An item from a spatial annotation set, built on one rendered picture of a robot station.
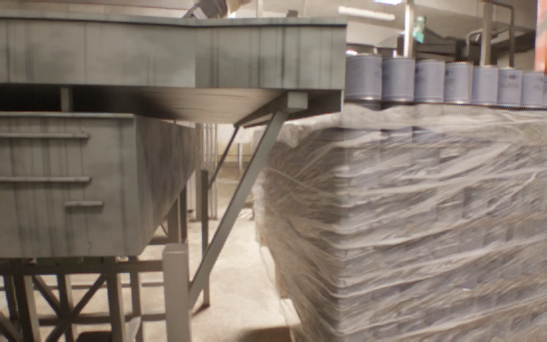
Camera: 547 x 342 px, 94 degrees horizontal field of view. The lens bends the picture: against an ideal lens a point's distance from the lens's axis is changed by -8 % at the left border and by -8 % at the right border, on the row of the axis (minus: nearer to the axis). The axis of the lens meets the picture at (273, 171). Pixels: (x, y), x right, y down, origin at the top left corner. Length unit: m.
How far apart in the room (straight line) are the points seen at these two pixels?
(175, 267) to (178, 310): 0.08
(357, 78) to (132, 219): 0.44
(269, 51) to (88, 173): 0.32
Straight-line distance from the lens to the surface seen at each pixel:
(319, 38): 0.41
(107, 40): 0.46
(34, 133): 0.51
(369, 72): 0.52
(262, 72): 0.40
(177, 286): 0.52
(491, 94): 0.70
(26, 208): 0.54
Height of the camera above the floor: 1.00
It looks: 7 degrees down
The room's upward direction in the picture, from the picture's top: 2 degrees clockwise
